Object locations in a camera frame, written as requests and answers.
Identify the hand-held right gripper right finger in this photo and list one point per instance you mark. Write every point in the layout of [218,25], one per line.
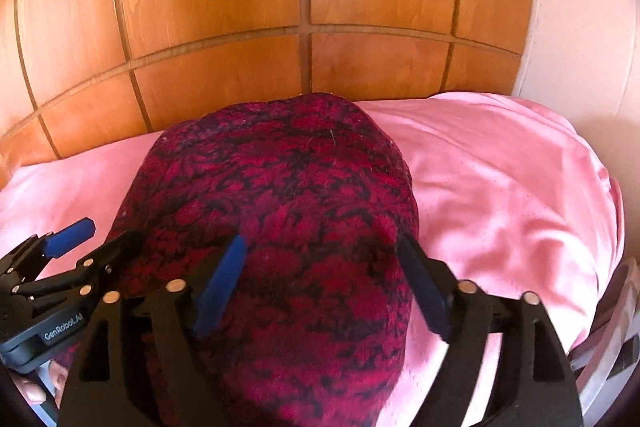
[422,287]

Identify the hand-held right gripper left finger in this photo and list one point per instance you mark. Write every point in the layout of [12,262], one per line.
[222,282]

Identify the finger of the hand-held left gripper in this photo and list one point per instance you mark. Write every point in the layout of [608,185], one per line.
[115,252]
[70,237]

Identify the dark red floral garment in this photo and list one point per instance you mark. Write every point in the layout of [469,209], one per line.
[300,207]

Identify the person's left hand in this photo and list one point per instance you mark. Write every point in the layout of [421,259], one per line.
[40,384]

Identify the pink bed sheet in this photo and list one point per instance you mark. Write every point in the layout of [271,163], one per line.
[500,182]

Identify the striped cloth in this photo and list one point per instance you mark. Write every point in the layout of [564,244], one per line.
[610,332]

